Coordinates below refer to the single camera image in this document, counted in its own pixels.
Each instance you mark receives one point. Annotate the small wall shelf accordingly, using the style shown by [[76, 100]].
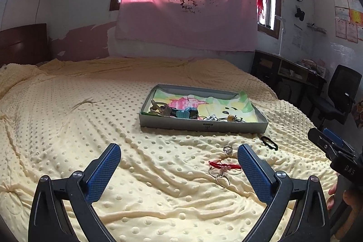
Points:
[[316, 28]]

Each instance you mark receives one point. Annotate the black office chair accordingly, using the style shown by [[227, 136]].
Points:
[[337, 94]]

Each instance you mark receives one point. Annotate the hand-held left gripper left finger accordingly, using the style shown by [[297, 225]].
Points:
[[102, 174]]

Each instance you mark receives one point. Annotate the yellow dotted blanket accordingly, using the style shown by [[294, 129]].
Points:
[[85, 131]]

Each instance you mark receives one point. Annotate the grey shallow box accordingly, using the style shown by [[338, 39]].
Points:
[[175, 124]]

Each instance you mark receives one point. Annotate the cartoon print cloth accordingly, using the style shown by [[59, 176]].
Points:
[[221, 106]]

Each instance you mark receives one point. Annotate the blue wrist watch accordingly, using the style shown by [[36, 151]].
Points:
[[183, 113]]

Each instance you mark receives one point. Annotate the thin dark thread loop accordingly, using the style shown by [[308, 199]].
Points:
[[86, 104]]

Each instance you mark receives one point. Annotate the wooden headboard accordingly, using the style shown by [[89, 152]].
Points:
[[22, 43]]

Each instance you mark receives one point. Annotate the group of wall certificates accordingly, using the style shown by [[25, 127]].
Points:
[[348, 18]]

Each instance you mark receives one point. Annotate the person's right hand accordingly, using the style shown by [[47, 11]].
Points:
[[353, 198]]

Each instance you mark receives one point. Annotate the paper wall calendar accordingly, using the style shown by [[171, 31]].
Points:
[[297, 35]]

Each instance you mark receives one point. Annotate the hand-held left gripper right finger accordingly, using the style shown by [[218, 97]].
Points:
[[255, 174]]

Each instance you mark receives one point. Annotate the dark wooden desk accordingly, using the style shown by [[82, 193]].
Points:
[[263, 69]]

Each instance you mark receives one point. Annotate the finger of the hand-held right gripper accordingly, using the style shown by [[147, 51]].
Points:
[[336, 138], [320, 140]]

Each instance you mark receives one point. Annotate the black hair clip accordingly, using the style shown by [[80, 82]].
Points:
[[268, 143]]

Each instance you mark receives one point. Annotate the pink floral cloth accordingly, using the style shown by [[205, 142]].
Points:
[[170, 21]]

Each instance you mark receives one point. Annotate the beige claw hair clip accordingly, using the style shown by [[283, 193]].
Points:
[[157, 108]]

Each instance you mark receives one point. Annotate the silver key rings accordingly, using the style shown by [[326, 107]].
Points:
[[220, 178]]

